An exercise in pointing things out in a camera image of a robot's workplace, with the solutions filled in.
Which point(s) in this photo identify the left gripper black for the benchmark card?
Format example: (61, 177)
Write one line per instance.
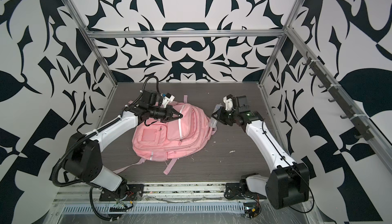
(169, 112)

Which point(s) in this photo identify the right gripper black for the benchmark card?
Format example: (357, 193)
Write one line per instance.
(221, 116)

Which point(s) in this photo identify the pink student backpack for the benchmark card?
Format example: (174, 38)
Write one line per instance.
(159, 142)

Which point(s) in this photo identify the clear plastic ruler box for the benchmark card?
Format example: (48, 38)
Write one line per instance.
(213, 121)

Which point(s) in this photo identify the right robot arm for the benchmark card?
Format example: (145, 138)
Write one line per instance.
(288, 182)

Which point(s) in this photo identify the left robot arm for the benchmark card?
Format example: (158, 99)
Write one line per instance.
(83, 159)

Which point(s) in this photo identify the small green circuit board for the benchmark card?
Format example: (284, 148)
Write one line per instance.
(251, 210)

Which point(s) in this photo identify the grey hook rack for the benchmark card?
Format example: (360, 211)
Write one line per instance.
(340, 96)

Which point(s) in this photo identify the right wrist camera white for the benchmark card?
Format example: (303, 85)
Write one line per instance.
(228, 101)

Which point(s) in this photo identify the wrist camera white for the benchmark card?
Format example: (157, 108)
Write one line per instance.
(228, 101)
(167, 99)

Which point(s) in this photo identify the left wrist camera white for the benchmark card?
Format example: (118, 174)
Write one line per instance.
(167, 99)

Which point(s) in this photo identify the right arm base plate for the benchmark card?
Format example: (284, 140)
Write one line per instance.
(234, 191)

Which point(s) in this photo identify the aluminium front rail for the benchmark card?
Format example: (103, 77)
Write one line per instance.
(176, 192)

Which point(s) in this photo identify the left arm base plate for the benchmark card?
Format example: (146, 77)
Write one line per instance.
(130, 192)

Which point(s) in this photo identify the white vented cable duct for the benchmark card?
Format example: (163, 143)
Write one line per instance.
(173, 208)

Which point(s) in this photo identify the aluminium frame crossbar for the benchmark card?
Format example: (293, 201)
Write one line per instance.
(185, 33)

